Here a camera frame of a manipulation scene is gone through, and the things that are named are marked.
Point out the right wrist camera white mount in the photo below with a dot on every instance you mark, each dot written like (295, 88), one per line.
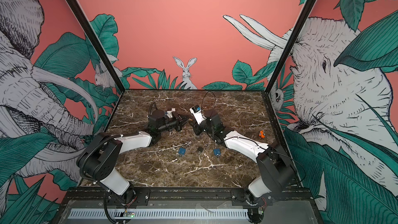
(196, 111)

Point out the blue padlock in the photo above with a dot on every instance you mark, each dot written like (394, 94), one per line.
(181, 151)
(217, 152)

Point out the black frame post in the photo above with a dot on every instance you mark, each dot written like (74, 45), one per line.
(94, 40)
(306, 10)

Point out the left black frame post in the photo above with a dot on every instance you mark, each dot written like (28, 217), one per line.
(94, 40)

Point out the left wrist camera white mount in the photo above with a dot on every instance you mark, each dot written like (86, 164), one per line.
(170, 113)

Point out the white slotted cable duct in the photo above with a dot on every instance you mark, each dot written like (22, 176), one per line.
(157, 213)

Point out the right black frame post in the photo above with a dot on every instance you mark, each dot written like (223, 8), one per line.
(306, 10)

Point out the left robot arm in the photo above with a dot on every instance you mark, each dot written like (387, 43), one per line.
(97, 162)

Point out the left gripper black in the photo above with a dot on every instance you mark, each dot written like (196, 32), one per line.
(179, 121)

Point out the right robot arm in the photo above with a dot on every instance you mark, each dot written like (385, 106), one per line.
(276, 168)

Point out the black mounting rail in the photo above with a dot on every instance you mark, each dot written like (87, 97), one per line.
(147, 195)

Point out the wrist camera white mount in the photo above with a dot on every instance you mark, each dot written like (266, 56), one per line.
(196, 111)
(170, 113)

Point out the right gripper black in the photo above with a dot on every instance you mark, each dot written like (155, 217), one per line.
(197, 128)

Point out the orange toy car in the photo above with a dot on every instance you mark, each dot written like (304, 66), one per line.
(262, 134)

